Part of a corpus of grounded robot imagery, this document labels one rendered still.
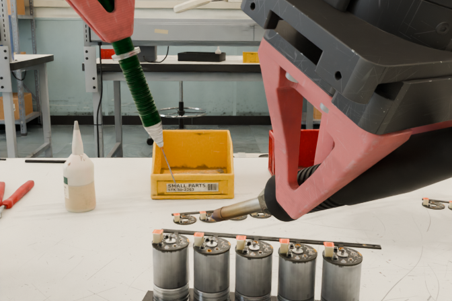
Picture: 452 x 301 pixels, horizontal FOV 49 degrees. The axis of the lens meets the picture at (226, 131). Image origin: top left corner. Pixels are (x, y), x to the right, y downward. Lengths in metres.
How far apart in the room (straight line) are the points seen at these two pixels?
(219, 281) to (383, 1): 0.22
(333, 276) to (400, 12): 0.20
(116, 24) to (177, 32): 2.30
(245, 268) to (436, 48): 0.20
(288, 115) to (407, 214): 0.39
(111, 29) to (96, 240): 0.28
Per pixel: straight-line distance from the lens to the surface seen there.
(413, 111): 0.17
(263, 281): 0.33
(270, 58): 0.20
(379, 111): 0.16
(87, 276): 0.44
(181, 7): 2.91
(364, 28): 0.17
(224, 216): 0.29
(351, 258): 0.33
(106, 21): 0.27
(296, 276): 0.32
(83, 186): 0.56
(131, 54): 0.27
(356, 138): 0.17
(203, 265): 0.33
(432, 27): 0.17
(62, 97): 4.93
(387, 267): 0.46
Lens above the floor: 0.95
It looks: 12 degrees down
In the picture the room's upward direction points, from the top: straight up
